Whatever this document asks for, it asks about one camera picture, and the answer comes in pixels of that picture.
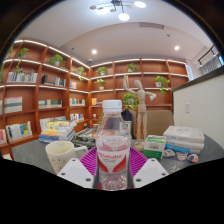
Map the wooden artist mannequin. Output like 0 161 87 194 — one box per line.
122 75 158 152

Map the cream mug with red print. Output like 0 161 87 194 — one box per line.
45 140 88 175

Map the green and white box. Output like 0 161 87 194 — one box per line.
142 134 167 160

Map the branched ceiling lamp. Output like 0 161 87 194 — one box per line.
89 0 148 22

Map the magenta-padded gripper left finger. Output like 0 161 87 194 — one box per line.
56 147 100 190

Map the tan upholstered chair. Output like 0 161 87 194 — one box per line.
145 109 175 138

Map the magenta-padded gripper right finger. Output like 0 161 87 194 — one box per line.
128 147 170 190

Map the stack of colourful books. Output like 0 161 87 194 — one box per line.
38 119 78 145

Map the stack of white packages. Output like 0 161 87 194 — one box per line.
162 125 206 155

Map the ceiling air vent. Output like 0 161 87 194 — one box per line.
139 21 165 30

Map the small round badge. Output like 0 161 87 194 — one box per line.
186 153 200 164
162 148 176 158
175 151 188 162

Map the black bag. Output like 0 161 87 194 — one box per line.
120 109 138 139

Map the clear plastic water bottle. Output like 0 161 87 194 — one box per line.
95 99 132 192

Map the orange wooden shelf unit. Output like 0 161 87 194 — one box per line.
0 39 194 158

